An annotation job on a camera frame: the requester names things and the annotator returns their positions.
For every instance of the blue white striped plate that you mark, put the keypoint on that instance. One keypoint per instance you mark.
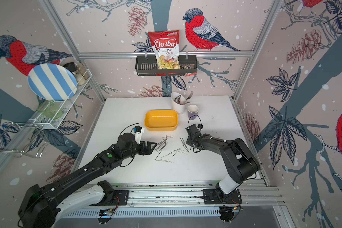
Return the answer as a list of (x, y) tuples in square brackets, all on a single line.
[(52, 82)]

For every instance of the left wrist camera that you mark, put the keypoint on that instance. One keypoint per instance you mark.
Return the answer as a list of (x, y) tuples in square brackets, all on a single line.
[(138, 131)]

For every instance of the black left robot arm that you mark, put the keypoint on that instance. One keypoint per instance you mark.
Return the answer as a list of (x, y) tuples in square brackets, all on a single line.
[(39, 207)]

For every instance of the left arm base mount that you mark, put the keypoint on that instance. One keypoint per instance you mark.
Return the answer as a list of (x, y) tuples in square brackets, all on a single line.
[(117, 197)]

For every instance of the yellow plastic storage box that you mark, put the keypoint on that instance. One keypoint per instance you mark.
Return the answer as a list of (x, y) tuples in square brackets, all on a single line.
[(161, 120)]

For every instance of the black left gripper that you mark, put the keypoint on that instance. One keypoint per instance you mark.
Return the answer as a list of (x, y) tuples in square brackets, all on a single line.
[(149, 150)]

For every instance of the black wall basket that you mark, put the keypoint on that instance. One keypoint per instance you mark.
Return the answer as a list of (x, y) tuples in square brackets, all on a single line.
[(147, 66)]

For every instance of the clear wire dish rack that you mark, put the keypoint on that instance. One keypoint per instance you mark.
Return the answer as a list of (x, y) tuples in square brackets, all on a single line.
[(47, 126)]

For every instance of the dark lid spice jar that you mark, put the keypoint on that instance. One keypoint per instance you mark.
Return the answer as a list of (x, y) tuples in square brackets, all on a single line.
[(73, 69)]

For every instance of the purple mug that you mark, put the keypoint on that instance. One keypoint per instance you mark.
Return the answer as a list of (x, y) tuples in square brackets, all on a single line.
[(192, 111)]

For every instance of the red Chuba chips bag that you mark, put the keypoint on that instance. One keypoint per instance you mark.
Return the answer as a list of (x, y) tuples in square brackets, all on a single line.
[(166, 48)]

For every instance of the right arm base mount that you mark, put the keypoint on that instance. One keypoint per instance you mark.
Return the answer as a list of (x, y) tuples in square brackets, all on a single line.
[(216, 196)]

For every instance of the white cutlery holder cup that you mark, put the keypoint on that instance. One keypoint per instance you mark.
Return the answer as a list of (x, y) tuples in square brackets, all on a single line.
[(178, 101)]

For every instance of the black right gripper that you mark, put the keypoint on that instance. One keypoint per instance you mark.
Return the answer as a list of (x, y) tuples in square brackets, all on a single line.
[(187, 140)]

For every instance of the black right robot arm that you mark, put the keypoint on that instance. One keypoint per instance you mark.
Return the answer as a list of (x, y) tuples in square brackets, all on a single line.
[(239, 161)]

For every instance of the steel nail pile left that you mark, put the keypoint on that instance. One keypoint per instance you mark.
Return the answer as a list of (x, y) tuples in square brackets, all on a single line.
[(161, 145)]

